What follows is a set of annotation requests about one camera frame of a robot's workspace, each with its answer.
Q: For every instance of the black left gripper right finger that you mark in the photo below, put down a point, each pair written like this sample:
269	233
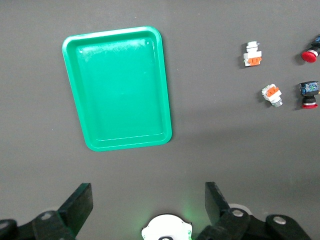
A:
215	202

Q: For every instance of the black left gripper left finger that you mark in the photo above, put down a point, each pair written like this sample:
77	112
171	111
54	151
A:
77	207

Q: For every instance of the white button with orange block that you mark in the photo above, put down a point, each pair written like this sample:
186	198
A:
252	56
271	94

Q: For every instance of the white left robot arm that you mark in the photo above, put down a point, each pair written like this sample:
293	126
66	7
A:
165	227

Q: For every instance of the green plastic tray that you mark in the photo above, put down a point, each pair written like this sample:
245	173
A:
120	92

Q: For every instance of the red mushroom push button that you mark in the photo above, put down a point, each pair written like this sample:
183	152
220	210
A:
309	90
309	55

